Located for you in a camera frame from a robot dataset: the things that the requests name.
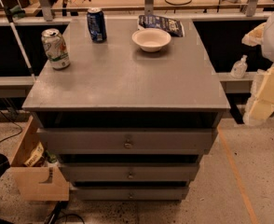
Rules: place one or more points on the middle grey drawer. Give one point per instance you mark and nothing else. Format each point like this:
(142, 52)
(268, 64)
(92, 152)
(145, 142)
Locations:
(129, 172)

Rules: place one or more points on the bottom grey drawer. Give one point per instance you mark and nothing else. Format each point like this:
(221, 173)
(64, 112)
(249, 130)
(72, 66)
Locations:
(130, 193)

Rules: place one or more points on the white pole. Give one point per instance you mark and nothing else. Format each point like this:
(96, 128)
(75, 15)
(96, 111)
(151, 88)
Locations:
(17, 37)

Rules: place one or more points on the wooden crate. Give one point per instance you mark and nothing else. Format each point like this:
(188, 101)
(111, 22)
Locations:
(41, 183)

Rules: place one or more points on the grey drawer cabinet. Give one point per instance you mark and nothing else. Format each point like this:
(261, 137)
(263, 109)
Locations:
(115, 85)

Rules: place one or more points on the clear sanitizer bottle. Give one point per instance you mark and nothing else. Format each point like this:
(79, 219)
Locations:
(239, 68)

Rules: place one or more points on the dark blue chip bag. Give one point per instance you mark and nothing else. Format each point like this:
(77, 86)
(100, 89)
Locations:
(171, 26)

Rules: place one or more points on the grey drawer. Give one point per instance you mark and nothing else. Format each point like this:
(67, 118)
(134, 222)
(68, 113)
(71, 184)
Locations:
(130, 193)
(129, 172)
(96, 141)

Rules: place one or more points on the yellow snack bag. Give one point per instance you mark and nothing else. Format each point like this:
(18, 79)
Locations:
(36, 156)

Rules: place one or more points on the blue pepsi can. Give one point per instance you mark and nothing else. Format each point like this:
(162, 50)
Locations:
(96, 25)

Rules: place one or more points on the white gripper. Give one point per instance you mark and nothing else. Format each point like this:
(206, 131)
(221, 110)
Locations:
(260, 106)

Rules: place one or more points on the white paper bowl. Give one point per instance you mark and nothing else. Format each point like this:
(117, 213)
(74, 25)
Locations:
(151, 39)

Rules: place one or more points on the green white soda can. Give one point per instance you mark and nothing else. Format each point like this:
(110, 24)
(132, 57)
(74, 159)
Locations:
(55, 48)

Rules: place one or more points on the top grey drawer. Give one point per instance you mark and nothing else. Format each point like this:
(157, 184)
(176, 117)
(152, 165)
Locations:
(96, 141)

